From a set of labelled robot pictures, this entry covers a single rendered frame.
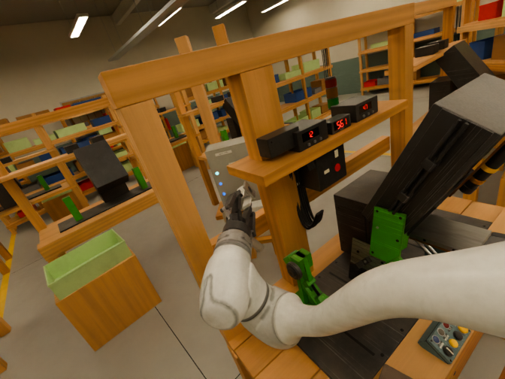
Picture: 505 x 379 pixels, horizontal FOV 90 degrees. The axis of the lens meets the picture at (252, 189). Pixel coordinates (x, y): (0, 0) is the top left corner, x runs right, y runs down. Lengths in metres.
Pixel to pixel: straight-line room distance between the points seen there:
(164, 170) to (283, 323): 0.52
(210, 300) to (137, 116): 0.51
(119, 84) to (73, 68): 9.86
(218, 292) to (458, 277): 0.36
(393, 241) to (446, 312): 0.77
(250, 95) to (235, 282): 0.63
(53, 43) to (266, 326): 10.50
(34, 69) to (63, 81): 0.72
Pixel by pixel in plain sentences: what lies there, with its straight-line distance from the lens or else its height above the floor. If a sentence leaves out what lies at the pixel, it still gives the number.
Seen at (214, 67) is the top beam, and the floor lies 1.89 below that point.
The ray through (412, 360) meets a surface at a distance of 1.12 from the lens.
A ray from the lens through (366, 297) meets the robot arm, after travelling 0.37.
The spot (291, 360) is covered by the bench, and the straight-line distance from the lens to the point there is 1.14.
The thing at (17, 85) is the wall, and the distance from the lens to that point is 10.45.
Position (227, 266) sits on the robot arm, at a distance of 0.53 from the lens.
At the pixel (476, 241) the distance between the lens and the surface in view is 1.20.
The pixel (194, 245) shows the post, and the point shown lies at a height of 1.38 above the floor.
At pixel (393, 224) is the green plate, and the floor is 1.23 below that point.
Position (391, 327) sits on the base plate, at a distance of 1.17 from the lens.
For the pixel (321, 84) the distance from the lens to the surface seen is 7.61.
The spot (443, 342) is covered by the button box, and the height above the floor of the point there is 0.94.
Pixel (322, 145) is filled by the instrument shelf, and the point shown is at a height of 1.54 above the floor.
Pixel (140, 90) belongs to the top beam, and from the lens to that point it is 0.78.
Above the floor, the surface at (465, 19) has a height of 1.70.
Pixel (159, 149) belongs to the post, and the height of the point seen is 1.72.
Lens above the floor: 1.85
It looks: 25 degrees down
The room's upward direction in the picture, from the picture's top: 16 degrees counter-clockwise
